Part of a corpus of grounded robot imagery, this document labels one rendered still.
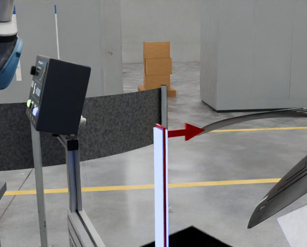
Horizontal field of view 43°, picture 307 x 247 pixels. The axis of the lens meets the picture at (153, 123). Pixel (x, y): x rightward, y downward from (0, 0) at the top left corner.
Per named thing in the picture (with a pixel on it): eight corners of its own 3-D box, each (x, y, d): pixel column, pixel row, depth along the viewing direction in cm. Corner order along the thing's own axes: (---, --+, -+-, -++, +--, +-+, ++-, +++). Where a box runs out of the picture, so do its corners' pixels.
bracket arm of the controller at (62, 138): (79, 150, 98) (78, 138, 97) (67, 151, 97) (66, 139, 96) (62, 130, 119) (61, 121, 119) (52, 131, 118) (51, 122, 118)
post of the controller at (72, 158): (82, 210, 102) (78, 138, 98) (71, 213, 101) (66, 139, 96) (80, 206, 104) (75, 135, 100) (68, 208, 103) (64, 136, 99)
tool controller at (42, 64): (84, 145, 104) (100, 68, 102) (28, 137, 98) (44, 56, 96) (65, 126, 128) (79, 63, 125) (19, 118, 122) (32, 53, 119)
